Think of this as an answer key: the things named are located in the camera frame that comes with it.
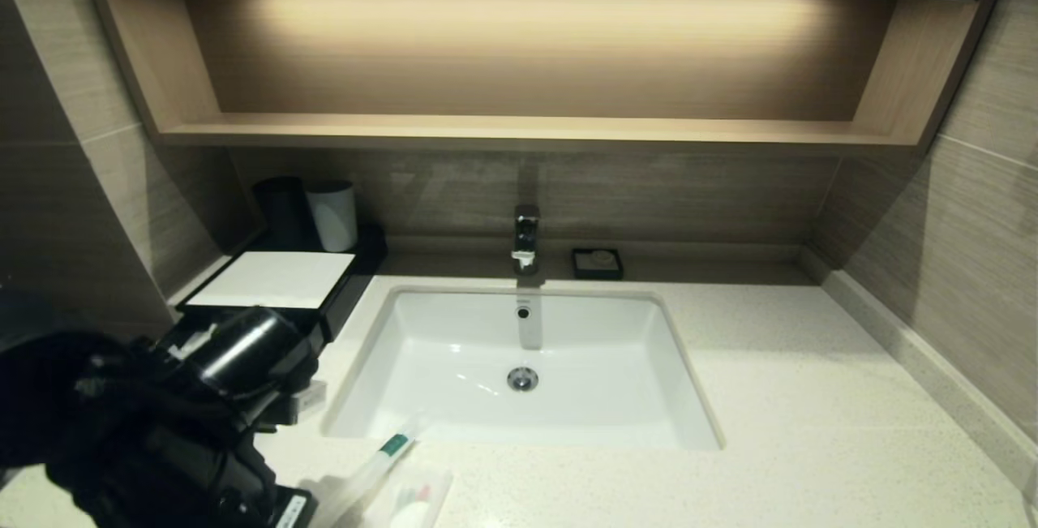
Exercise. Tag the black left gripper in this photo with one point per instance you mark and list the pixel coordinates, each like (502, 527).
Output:
(251, 495)

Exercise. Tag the toothbrush packet dark green band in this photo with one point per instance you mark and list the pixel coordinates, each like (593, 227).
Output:
(381, 459)

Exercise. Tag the packet with cotton swabs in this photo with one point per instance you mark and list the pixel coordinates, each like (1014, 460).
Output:
(422, 500)

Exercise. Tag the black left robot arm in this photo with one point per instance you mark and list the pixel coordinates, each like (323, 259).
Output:
(122, 414)

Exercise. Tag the white ceramic sink basin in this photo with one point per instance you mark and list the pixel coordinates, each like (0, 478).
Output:
(486, 366)

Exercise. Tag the black cup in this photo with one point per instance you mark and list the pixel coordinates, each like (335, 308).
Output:
(280, 216)

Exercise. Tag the white cup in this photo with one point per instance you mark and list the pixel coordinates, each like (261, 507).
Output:
(332, 216)

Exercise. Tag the chrome sink drain stopper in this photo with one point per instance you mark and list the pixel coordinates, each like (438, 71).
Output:
(523, 379)

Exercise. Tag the chrome faucet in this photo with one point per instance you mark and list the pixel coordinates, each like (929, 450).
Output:
(525, 236)

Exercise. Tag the black soap dish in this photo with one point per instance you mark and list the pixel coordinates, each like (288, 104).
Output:
(580, 264)

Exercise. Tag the pale soap bar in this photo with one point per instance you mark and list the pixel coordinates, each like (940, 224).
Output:
(602, 257)

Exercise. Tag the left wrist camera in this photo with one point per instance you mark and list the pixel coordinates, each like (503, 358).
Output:
(315, 398)

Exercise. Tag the wooden wall shelf niche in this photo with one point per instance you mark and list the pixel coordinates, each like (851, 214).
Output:
(527, 57)

